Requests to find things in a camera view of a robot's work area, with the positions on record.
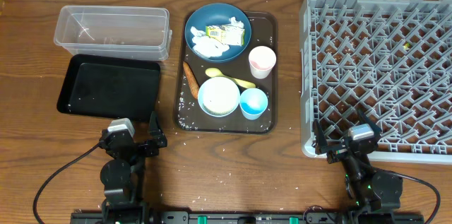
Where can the black plastic tray bin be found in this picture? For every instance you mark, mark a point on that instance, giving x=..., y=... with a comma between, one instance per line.
x=110, y=87

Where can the orange carrot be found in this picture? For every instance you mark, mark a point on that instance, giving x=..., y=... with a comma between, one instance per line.
x=193, y=85

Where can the grey dishwasher rack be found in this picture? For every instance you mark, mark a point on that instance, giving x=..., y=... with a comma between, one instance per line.
x=390, y=59

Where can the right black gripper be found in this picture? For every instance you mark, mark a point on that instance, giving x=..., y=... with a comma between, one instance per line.
x=340, y=150

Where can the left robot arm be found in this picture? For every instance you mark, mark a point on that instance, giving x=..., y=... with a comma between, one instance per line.
x=123, y=176

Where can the brown serving tray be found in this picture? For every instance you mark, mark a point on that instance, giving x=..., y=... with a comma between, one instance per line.
x=187, y=113

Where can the pink plastic cup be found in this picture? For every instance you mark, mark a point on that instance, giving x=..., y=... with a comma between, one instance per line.
x=262, y=59

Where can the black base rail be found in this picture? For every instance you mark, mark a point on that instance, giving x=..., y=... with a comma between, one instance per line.
x=182, y=217

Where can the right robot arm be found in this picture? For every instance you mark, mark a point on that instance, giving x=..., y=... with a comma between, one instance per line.
x=377, y=193

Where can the clear plastic bin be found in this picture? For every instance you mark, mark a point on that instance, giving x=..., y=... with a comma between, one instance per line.
x=127, y=32

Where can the light blue rice bowl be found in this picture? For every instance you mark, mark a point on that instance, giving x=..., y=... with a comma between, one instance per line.
x=218, y=97

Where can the dark blue plate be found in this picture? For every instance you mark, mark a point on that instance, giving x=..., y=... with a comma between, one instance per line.
x=216, y=14

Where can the light blue plastic cup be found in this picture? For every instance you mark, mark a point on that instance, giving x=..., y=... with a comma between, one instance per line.
x=253, y=102

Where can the white tissue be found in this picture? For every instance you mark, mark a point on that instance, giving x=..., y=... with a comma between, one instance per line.
x=209, y=47

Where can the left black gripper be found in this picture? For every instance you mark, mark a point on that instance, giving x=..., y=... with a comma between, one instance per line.
x=140, y=147

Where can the yellow plastic spoon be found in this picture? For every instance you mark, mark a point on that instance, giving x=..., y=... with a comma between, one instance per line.
x=215, y=72

